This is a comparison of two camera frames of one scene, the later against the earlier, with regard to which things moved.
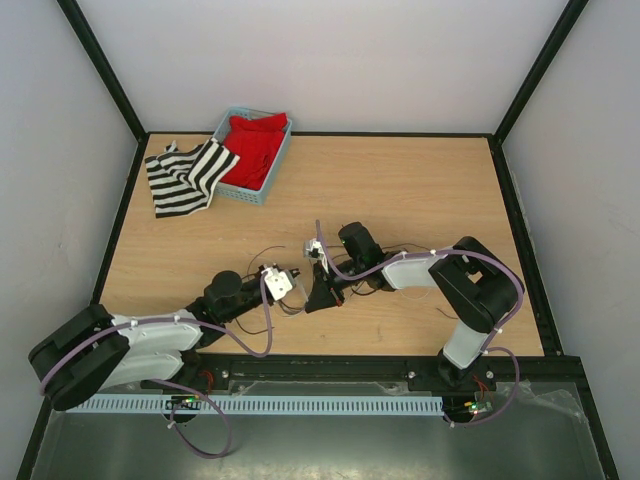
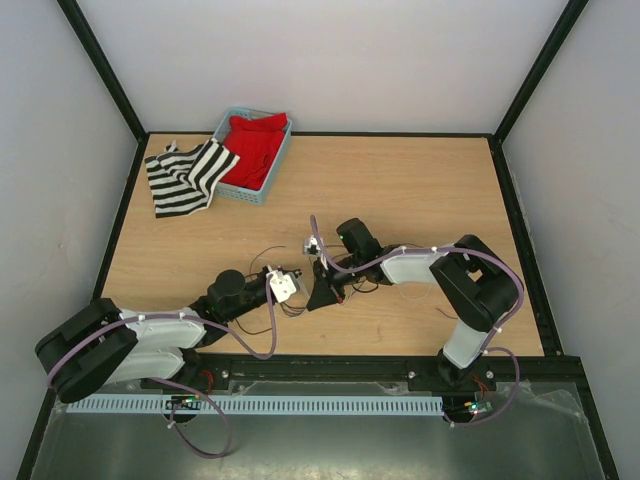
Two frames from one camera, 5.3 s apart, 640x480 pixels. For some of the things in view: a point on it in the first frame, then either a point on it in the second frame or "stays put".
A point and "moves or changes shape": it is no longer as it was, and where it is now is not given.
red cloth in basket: (256, 141) stays put
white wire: (415, 298) stays put
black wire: (360, 294) moves or changes shape
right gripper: (325, 292) stays put
